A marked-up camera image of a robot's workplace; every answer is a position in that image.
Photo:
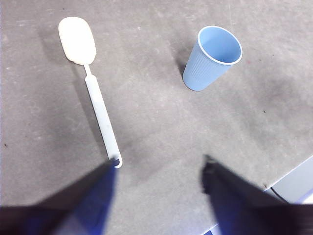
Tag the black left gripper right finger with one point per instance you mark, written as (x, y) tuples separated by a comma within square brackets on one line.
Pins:
[(244, 208)]

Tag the blue ribbed plastic cup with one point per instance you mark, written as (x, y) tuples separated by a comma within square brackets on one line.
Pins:
[(203, 71)]

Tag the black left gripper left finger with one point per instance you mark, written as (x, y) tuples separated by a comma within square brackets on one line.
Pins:
[(61, 215)]

